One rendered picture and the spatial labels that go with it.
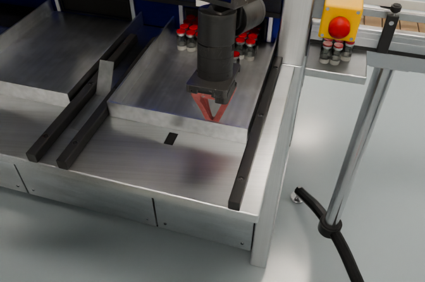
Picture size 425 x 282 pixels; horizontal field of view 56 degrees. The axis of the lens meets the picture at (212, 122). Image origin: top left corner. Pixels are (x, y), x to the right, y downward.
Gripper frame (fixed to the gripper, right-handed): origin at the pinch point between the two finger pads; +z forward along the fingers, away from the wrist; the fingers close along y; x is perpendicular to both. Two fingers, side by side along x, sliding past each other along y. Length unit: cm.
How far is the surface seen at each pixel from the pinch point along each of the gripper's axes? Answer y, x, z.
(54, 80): 6.4, 35.7, 1.4
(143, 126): -1.0, 12.7, 3.0
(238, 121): 4.6, -3.6, 2.0
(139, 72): 12.3, 19.1, -0.5
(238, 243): 37, -2, 74
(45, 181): 37, 73, 65
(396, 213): 77, -60, 80
